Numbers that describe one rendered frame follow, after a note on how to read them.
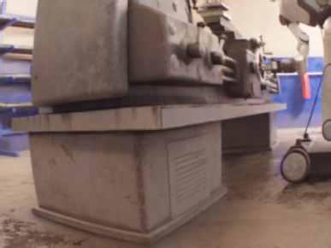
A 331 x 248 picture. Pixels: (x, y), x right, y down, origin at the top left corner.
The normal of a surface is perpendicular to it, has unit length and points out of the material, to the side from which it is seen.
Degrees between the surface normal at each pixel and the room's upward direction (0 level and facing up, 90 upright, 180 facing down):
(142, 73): 90
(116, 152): 90
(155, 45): 90
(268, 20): 90
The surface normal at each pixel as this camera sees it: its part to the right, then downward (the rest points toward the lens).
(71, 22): -0.47, 0.05
